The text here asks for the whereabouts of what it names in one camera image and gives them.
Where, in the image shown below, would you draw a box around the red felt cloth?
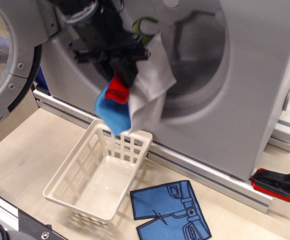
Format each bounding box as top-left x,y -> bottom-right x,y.
104,72 -> 130,105

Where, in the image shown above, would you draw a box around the grey round machine door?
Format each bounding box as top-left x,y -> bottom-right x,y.
0,0 -> 58,124

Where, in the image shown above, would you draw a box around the red black clamp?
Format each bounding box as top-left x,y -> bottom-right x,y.
250,168 -> 290,203

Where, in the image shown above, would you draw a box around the green felt cloth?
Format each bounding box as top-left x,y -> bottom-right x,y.
132,16 -> 159,46

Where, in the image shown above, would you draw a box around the blue felt cloth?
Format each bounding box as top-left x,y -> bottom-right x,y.
94,83 -> 131,136

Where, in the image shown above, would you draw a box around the black bracket with screw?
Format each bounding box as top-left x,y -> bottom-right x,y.
18,209 -> 67,240

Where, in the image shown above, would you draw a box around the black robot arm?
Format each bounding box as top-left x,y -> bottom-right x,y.
51,0 -> 149,88

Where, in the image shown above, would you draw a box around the cream plastic laundry basket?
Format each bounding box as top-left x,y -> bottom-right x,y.
43,119 -> 153,225

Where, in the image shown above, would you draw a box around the blue felt jeans shorts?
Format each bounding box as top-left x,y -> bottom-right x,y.
130,180 -> 212,240

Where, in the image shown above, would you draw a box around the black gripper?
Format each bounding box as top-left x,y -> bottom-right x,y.
64,4 -> 149,88

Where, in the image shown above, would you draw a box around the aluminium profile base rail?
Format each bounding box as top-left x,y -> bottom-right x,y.
32,87 -> 290,214

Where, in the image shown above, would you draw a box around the white felt cloth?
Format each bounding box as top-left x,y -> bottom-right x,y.
128,33 -> 177,132

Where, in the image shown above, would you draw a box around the grey toy washing machine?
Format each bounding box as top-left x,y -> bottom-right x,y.
43,0 -> 290,180

